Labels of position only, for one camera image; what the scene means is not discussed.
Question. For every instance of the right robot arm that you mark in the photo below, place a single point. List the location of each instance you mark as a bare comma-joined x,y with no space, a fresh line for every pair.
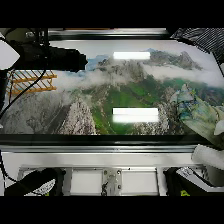
208,155

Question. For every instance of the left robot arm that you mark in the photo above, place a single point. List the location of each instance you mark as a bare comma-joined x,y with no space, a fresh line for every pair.
56,58

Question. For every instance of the pale green patterned garment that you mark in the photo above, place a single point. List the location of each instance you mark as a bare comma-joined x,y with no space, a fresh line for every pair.
196,113

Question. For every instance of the orange rack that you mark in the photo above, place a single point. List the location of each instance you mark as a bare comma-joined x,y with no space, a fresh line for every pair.
31,81

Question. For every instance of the silver frame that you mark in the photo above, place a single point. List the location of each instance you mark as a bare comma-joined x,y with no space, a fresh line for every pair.
100,149

